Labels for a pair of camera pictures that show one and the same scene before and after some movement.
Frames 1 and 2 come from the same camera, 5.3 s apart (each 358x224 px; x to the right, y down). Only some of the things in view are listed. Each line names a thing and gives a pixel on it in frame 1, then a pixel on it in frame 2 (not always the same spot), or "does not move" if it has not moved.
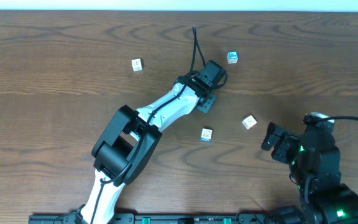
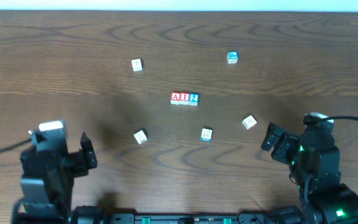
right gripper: x=282 y=144 does not move
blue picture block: x=232 y=56 does not move
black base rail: x=151 y=219 does not move
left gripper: x=207 y=102 -> x=74 y=162
